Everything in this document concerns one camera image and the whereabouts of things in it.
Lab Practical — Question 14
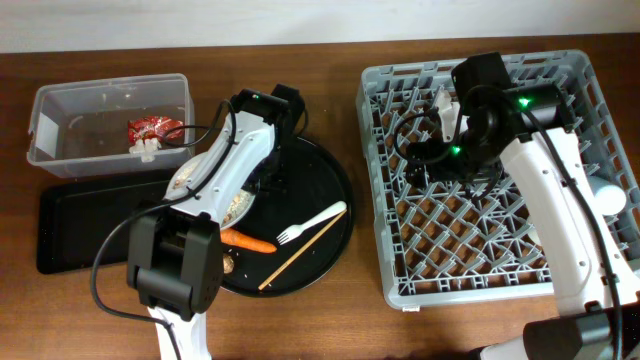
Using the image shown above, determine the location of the grey plate with food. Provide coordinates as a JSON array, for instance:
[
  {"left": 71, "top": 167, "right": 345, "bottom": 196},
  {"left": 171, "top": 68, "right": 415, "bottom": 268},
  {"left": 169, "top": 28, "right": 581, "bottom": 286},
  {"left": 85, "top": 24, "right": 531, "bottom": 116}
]
[{"left": 166, "top": 153, "right": 255, "bottom": 230}]

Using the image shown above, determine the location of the white plastic fork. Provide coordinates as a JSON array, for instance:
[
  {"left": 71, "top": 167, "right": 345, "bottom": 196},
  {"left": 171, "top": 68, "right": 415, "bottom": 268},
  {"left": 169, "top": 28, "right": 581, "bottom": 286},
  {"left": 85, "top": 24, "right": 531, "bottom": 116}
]
[{"left": 276, "top": 201, "right": 347, "bottom": 245}]

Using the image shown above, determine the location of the orange carrot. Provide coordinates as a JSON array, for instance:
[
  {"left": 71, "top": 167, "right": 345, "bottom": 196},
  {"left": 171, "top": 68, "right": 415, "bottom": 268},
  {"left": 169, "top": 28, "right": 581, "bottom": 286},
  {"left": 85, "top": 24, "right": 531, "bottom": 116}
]
[{"left": 220, "top": 229, "right": 277, "bottom": 254}]

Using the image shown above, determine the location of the wooden chopstick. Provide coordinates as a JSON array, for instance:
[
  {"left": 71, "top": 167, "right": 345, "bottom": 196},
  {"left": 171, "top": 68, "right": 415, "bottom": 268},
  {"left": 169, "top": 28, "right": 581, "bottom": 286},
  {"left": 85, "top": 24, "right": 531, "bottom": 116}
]
[{"left": 258, "top": 209, "right": 347, "bottom": 291}]

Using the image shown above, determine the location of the brown ginger piece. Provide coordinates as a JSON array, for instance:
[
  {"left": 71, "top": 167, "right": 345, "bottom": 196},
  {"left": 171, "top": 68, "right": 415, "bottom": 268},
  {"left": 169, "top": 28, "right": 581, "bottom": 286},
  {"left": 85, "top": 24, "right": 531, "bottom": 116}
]
[{"left": 223, "top": 254, "right": 235, "bottom": 275}]

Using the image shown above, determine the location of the red snack wrapper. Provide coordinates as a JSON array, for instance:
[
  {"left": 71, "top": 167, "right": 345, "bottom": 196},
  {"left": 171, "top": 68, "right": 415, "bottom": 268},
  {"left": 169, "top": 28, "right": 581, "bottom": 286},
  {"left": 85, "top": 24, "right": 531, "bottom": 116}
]
[{"left": 127, "top": 116, "right": 184, "bottom": 145}]

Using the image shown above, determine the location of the light blue plastic cup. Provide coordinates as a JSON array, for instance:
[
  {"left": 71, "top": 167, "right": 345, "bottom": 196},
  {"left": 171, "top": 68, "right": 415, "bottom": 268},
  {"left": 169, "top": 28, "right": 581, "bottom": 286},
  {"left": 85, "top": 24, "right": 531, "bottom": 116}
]
[{"left": 587, "top": 176, "right": 626, "bottom": 216}]

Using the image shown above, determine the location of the pale pink bowl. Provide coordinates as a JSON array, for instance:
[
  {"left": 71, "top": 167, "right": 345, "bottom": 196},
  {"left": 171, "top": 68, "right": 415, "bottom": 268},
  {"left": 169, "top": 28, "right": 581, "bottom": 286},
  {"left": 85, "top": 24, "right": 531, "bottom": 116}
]
[{"left": 432, "top": 87, "right": 460, "bottom": 143}]

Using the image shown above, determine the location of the white paper cup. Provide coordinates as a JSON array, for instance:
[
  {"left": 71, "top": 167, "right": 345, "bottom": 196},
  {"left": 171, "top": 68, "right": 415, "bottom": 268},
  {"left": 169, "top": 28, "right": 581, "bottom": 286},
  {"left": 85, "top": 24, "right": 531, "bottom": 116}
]
[{"left": 527, "top": 228, "right": 541, "bottom": 246}]

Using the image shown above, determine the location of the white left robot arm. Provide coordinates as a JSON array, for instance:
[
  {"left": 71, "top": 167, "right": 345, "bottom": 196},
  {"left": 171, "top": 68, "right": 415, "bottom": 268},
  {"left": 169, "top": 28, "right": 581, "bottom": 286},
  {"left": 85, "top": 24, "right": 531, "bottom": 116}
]
[{"left": 90, "top": 85, "right": 305, "bottom": 359}]

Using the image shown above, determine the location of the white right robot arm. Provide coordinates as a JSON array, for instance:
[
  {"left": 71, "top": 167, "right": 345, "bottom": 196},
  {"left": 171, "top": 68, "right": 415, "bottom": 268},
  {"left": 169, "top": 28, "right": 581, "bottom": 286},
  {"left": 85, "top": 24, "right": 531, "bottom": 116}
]
[{"left": 399, "top": 84, "right": 639, "bottom": 359}]

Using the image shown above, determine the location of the grey dishwasher rack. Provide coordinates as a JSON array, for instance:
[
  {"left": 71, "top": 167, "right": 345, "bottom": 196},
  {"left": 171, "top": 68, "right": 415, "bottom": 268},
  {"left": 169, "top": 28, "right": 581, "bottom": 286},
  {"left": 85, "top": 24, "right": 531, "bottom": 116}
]
[{"left": 356, "top": 50, "right": 639, "bottom": 310}]

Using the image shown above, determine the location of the clear plastic waste bin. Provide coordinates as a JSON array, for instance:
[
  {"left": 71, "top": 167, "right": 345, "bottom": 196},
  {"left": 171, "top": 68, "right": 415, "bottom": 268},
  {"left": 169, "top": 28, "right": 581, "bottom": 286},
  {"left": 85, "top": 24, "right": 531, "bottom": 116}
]
[{"left": 26, "top": 73, "right": 195, "bottom": 178}]

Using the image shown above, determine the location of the round black serving tray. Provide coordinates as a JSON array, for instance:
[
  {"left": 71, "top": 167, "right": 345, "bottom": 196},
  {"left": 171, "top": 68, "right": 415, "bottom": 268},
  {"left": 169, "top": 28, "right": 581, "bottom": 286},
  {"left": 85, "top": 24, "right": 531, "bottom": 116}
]
[{"left": 222, "top": 138, "right": 353, "bottom": 297}]

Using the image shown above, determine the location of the black rectangular tray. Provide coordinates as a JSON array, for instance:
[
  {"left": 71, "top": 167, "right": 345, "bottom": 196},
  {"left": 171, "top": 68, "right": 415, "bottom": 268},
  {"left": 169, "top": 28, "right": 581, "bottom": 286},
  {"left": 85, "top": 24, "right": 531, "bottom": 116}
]
[{"left": 36, "top": 169, "right": 174, "bottom": 274}]

